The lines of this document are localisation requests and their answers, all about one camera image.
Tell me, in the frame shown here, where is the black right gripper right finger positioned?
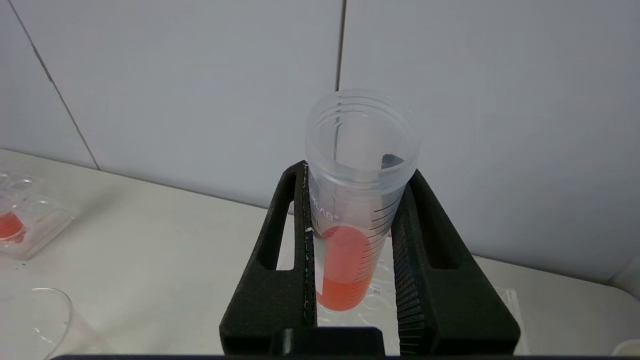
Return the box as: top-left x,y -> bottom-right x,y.
391,169 -> 522,357

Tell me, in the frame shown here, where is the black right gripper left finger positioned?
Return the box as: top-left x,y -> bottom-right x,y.
220,161 -> 319,357

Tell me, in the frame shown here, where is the graduated clear plastic test tube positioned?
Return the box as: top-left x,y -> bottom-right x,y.
305,89 -> 422,312

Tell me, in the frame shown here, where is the clear acrylic test tube rack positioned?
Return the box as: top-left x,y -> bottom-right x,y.
315,250 -> 527,356
0,170 -> 76,262

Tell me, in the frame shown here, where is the clear glass beaker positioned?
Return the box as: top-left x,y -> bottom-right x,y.
0,287 -> 112,360

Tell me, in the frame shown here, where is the test tube with red pigment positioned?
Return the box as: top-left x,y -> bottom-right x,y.
0,211 -> 27,245

